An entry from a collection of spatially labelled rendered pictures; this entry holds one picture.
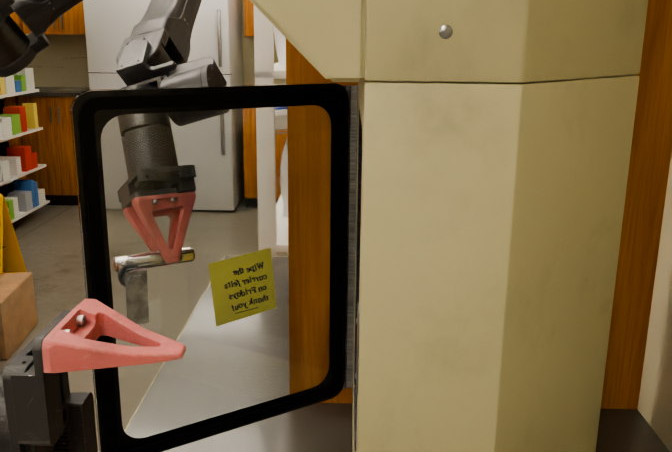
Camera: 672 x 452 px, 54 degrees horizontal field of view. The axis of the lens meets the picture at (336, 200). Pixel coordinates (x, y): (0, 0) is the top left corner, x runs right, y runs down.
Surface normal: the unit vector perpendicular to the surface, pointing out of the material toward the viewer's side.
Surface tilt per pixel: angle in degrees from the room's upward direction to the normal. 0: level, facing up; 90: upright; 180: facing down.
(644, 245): 90
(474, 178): 90
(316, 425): 0
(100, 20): 90
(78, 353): 91
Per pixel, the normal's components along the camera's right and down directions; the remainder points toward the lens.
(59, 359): 0.35, 0.24
